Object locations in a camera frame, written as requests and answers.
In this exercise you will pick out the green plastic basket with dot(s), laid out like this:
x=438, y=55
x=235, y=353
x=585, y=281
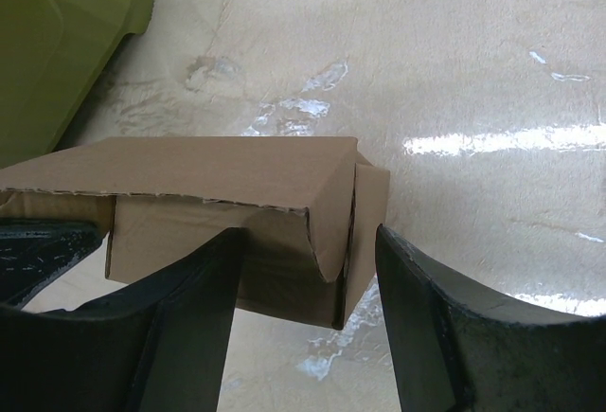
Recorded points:
x=52, y=52

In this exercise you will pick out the cardboard box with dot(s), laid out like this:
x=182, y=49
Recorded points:
x=311, y=206

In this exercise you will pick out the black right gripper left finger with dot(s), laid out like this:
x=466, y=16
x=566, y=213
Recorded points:
x=158, y=344

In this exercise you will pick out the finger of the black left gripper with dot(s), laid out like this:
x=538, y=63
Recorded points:
x=36, y=252

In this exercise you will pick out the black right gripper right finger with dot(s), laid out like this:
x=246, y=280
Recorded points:
x=458, y=345

